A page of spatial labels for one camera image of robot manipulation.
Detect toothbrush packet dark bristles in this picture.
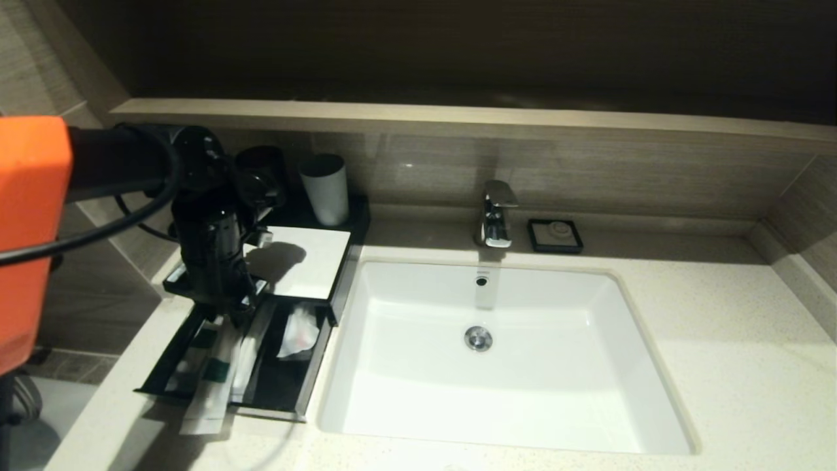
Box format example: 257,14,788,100
180,321,244,436

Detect black box drawer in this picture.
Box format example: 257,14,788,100
134,298,332,423

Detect green and white sachet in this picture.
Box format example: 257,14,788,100
165,324,220,393

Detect translucent shower cap packet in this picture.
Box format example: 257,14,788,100
277,306,322,361

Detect black cup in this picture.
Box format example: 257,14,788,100
235,146,288,210

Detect white cup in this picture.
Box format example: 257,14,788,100
299,154,350,227

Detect chrome faucet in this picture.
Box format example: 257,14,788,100
474,181,519,249

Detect black square soap dish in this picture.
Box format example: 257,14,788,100
526,218,584,255

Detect white sink basin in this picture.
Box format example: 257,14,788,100
318,258,698,455

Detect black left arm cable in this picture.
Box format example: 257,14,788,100
0,141,180,266

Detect dark hose fixture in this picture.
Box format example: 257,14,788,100
10,350,53,426

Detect wooden wall shelf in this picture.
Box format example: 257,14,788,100
111,98,837,145

